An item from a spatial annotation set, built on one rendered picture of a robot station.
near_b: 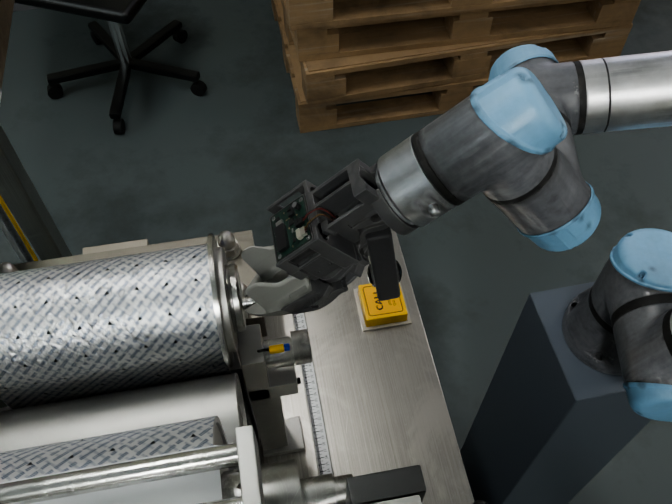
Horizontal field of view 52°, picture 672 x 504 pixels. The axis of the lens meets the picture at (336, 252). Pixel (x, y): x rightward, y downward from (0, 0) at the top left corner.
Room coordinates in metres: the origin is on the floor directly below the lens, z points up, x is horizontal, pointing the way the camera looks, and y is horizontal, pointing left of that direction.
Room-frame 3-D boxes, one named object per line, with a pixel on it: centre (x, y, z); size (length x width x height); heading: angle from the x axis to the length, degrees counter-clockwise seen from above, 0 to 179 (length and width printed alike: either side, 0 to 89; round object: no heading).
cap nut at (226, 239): (0.61, 0.17, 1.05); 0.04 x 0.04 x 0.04
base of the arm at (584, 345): (0.54, -0.45, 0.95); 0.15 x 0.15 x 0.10
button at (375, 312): (0.59, -0.08, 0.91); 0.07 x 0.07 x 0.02; 10
